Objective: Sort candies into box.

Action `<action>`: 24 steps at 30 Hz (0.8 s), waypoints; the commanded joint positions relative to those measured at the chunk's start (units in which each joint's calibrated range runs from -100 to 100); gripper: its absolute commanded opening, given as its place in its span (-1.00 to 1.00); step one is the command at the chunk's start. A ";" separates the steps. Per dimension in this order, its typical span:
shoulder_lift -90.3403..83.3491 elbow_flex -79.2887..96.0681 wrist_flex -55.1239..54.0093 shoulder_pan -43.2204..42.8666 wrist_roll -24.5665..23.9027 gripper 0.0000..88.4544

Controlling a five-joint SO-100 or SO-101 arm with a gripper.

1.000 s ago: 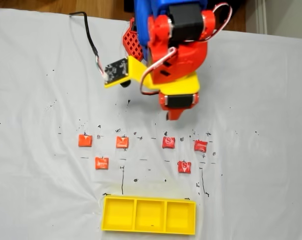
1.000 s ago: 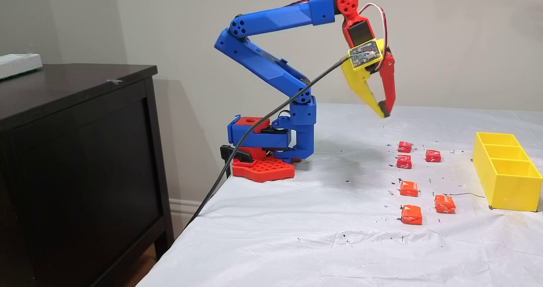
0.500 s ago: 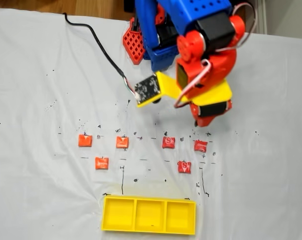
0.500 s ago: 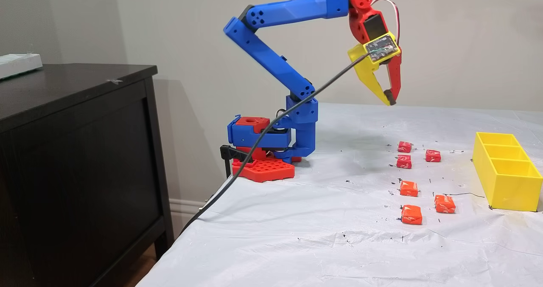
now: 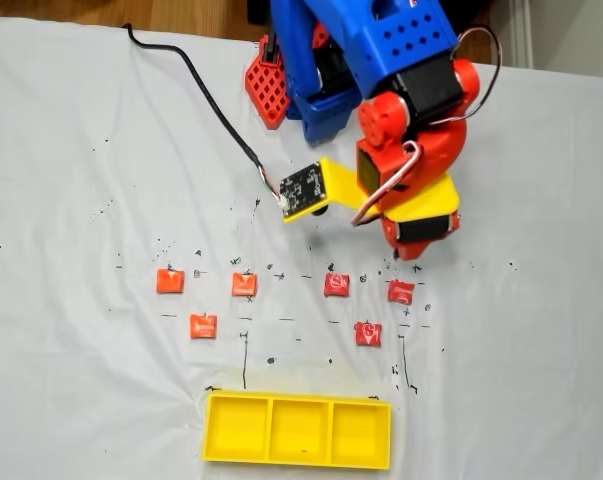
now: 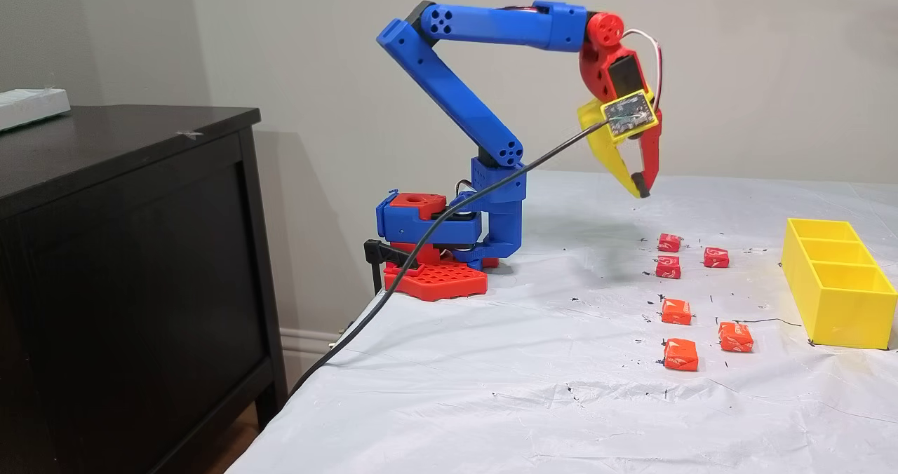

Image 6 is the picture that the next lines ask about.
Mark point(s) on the red candy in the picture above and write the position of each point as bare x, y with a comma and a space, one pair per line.
669, 242
668, 269
716, 257

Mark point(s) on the white plastic table cover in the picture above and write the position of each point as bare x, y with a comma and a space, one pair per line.
491, 390

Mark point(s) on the white flat box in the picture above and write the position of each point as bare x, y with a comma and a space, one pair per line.
31, 108

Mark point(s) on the yellow three-compartment box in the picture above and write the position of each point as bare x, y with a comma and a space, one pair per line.
842, 313

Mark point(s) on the orange candy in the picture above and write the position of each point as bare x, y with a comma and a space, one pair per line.
735, 337
676, 312
680, 355

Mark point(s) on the black wooden cabinet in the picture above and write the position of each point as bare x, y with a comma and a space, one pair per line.
105, 285

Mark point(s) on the circuit board camera, yellow mount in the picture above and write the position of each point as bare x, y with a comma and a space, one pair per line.
628, 116

